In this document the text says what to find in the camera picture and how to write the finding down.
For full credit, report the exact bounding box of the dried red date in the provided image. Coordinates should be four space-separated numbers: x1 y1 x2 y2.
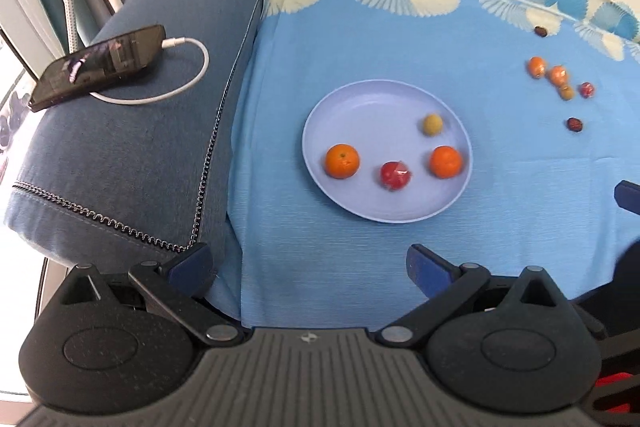
534 26 548 38
566 117 584 132

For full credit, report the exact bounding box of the small red tomato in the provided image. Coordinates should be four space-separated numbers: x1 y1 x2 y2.
578 82 596 98

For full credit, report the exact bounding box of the plastic orange mandarin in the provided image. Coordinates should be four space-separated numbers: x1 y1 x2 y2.
547 65 568 88

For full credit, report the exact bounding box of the unwrapped orange mandarin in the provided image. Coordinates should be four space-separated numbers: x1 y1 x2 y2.
526 56 547 79

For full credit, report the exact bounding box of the longan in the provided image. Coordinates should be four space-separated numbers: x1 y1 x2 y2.
422 113 444 136

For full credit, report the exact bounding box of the large red tomato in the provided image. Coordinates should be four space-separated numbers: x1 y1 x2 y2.
380 160 412 191

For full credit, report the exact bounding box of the yellow brown longan fruit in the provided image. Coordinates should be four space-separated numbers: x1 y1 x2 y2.
558 83 575 101

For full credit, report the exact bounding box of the blue denim sofa armrest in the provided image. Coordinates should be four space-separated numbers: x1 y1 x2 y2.
3 0 266 313

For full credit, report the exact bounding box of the right orange in plate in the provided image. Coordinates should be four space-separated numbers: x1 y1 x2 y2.
428 145 464 179

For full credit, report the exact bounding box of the orange in plate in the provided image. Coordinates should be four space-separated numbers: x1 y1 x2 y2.
428 145 464 179
324 144 360 180

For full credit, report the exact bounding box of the blue patterned cloth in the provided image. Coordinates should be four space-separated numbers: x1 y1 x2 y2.
228 0 639 329

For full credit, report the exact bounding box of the left orange in plate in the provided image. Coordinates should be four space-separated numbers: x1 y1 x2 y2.
324 144 360 180

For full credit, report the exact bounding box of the black smartphone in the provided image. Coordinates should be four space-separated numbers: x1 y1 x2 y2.
28 25 166 113

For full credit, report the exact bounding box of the white charging cable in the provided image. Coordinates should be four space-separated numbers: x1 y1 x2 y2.
88 36 211 106

